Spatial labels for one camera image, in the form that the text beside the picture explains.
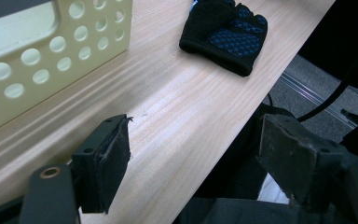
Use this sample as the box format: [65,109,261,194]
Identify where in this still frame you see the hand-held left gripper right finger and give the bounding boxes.
[258,113,352,213]

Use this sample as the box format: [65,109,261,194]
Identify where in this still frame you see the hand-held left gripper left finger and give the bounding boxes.
[70,113,134,215]

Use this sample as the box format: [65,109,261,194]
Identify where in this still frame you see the black and blue glove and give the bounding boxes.
[178,0,269,77]

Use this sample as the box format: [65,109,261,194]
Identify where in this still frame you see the cream perforated plastic basket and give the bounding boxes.
[0,0,134,138]

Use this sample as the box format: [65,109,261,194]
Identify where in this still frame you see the black floor cable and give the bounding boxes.
[296,74,352,123]

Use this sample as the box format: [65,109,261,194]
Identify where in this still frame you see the metal floor rail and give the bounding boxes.
[279,72,358,129]

